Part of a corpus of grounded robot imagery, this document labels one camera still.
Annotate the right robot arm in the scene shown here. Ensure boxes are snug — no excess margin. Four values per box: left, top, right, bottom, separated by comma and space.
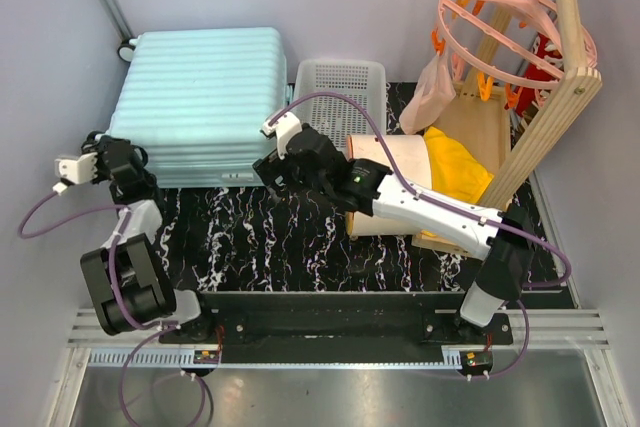
253, 116, 533, 344

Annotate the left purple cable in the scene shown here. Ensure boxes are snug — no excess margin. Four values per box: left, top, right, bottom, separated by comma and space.
17, 186, 216, 427

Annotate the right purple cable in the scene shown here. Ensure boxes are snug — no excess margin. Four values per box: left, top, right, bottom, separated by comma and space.
264, 91, 573, 382

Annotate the light blue hard-shell suitcase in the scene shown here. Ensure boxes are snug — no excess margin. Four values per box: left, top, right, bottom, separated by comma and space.
107, 27, 289, 189

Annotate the white round drum box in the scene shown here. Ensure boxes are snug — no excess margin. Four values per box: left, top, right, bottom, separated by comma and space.
346, 135, 432, 238

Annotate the wooden tray base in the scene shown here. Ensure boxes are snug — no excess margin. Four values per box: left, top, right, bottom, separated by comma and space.
411, 85, 515, 259

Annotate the translucent pink plastic bag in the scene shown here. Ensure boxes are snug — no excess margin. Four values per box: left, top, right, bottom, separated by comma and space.
399, 54, 456, 135

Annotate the purple cable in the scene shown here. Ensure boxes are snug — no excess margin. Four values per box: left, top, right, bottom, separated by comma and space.
17, 186, 216, 427
264, 91, 573, 382

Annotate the pink round clip hanger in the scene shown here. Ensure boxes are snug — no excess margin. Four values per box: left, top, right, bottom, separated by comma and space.
430, 0, 598, 98

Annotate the black marble pattern mat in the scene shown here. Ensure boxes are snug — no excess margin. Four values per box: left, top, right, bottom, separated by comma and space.
99, 80, 576, 295

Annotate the wooden hanger rack frame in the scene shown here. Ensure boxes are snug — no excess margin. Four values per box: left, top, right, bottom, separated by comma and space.
479, 0, 602, 207

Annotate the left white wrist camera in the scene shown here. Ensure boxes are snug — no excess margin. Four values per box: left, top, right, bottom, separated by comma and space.
52, 153, 98, 196

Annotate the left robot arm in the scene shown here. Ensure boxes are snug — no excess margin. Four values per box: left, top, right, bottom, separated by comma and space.
80, 131, 216, 343

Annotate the red cloth item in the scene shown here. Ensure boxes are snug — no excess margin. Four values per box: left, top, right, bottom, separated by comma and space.
504, 34, 563, 117

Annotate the yellow cloth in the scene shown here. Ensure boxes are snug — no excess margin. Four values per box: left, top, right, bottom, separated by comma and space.
422, 126, 496, 241

